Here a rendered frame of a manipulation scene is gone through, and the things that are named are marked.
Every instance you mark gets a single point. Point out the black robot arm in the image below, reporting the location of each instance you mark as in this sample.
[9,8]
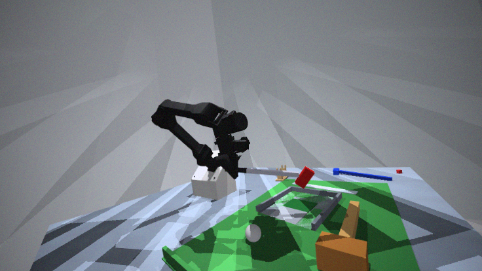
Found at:
[204,114]

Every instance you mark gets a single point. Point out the grey ball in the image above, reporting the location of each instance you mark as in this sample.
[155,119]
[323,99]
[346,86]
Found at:
[253,233]

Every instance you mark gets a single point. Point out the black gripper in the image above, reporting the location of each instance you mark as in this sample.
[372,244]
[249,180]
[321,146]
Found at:
[228,161]

